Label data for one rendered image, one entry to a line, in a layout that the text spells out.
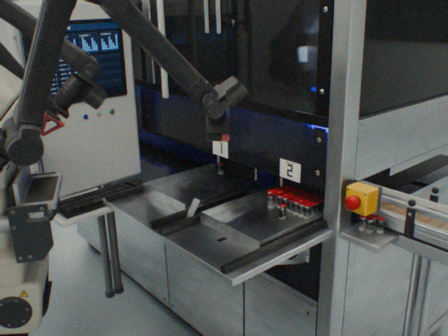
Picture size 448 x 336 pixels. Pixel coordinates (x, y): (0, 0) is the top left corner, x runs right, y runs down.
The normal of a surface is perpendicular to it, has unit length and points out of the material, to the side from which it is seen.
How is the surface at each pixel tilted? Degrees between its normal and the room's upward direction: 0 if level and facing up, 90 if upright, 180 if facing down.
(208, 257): 0
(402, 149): 90
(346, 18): 90
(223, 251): 0
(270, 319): 90
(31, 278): 8
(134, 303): 0
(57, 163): 90
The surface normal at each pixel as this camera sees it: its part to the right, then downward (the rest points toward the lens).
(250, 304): -0.77, 0.23
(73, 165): 0.69, 0.22
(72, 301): -0.02, -0.95
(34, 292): 0.24, 0.31
